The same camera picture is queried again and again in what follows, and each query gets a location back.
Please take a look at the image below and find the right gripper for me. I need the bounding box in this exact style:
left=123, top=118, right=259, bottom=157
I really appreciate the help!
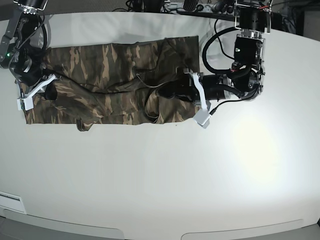
left=12, top=57, right=57, bottom=101

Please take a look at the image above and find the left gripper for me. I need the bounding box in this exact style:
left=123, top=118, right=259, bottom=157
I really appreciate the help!
left=157, top=67, right=232, bottom=107

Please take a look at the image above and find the camouflage T-shirt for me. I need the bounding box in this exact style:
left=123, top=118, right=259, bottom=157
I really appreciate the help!
left=24, top=36, right=200, bottom=132

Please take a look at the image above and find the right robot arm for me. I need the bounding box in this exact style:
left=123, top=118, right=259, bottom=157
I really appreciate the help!
left=0, top=0, right=58, bottom=100

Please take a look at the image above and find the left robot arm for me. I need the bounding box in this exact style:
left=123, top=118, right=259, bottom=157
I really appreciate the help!
left=158, top=0, right=273, bottom=105

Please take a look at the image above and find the background cables and equipment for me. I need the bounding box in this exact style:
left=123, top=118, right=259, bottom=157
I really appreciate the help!
left=112, top=0, right=320, bottom=33

